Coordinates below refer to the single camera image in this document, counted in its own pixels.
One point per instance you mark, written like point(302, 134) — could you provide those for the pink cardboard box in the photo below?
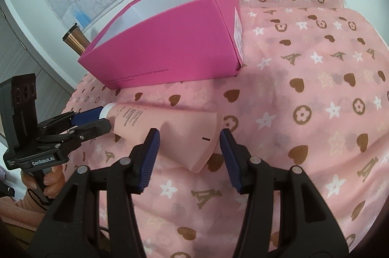
point(170, 42)

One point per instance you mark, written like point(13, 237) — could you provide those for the grey cabinet door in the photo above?
point(18, 57)

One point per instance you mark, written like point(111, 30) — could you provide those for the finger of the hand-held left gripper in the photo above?
point(94, 128)
point(88, 115)

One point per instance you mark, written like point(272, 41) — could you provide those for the copper metal tumbler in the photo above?
point(76, 40)

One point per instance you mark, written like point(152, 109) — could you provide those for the person's left hand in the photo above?
point(54, 182)

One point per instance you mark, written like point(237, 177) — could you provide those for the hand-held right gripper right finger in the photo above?
point(229, 160)

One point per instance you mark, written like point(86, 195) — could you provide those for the person's left forearm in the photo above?
point(18, 212)

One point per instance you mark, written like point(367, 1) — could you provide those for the pink printed blanket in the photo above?
point(304, 139)

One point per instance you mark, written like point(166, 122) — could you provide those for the peach tube with white cap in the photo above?
point(182, 136)

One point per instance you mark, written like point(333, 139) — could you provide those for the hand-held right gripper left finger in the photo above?
point(149, 157)

